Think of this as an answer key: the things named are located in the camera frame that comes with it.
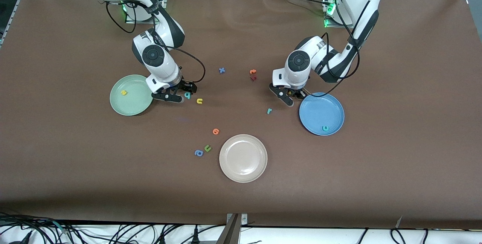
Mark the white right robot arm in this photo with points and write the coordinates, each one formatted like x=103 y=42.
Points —
x=158 y=59

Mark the metal table edge bracket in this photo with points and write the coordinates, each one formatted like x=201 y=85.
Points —
x=234 y=232

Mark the brown table cover sheet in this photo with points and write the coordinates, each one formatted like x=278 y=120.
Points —
x=339 y=180

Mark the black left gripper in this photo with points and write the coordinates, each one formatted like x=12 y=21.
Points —
x=300 y=93

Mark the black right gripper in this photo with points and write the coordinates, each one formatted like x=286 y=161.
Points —
x=186 y=86

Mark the blue plate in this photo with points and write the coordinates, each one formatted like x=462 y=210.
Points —
x=320 y=110

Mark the beige plate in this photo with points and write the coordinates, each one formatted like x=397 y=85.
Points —
x=243 y=158

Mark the green foam letter u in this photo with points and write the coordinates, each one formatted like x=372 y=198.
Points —
x=207 y=148

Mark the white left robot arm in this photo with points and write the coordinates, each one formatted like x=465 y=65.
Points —
x=299 y=63

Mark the green plate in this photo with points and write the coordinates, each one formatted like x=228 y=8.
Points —
x=135 y=102

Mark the blue foam letter a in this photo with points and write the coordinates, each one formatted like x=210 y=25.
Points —
x=199 y=153

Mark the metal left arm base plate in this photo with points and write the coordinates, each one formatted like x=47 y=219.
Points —
x=331 y=25

